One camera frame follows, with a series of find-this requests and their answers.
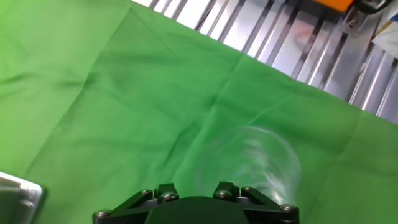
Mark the red button box rear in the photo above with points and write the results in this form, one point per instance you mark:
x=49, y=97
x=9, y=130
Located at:
x=18, y=199

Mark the blue white packet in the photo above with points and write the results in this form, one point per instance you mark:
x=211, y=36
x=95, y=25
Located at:
x=388, y=40

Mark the green cloth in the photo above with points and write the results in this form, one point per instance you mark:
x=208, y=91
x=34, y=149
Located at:
x=109, y=109

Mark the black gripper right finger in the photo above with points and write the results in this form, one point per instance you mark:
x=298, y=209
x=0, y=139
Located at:
x=267, y=207

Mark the orange box red button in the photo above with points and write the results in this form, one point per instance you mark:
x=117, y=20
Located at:
x=332, y=3

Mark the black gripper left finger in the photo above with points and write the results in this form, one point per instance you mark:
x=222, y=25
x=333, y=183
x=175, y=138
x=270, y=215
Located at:
x=127, y=207

